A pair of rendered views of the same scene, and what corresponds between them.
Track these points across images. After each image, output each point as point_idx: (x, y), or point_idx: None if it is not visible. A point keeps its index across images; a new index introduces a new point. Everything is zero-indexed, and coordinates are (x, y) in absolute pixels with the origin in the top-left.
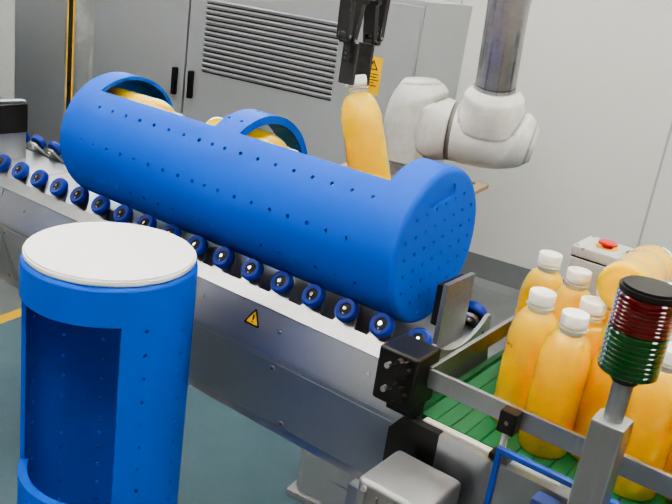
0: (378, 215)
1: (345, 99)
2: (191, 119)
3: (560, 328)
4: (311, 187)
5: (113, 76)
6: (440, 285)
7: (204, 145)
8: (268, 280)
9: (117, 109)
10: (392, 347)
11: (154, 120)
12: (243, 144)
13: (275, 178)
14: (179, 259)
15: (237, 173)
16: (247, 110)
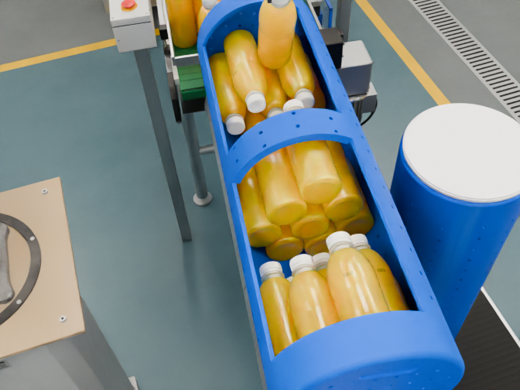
0: (314, 20)
1: (292, 6)
2: (364, 165)
3: None
4: (330, 57)
5: (398, 327)
6: None
7: (367, 145)
8: None
9: (415, 265)
10: (340, 37)
11: (390, 207)
12: (345, 107)
13: (341, 83)
14: (425, 120)
15: (356, 115)
16: (309, 129)
